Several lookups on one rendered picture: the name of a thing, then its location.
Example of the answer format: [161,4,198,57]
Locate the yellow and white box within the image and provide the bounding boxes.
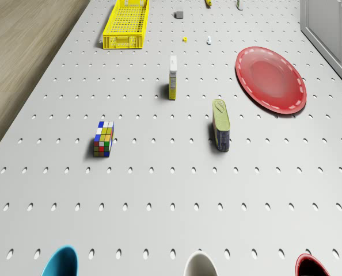
[168,55,178,101]

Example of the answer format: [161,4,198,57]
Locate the puzzle cube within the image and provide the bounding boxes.
[93,121,115,158]

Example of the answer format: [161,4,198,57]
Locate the flat-sided can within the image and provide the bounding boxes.
[211,99,231,152]

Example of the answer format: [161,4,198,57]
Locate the white cabinet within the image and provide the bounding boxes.
[299,0,342,95]

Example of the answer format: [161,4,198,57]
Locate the blue mug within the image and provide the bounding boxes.
[40,244,78,276]

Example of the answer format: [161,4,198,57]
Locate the red mug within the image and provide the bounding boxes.
[295,253,332,276]

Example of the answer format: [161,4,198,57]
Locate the yellow mug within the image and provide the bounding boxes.
[183,250,219,276]

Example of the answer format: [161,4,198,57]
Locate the red plate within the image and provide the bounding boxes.
[235,46,307,115]

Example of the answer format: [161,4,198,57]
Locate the yellow basket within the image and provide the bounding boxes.
[102,0,150,50]

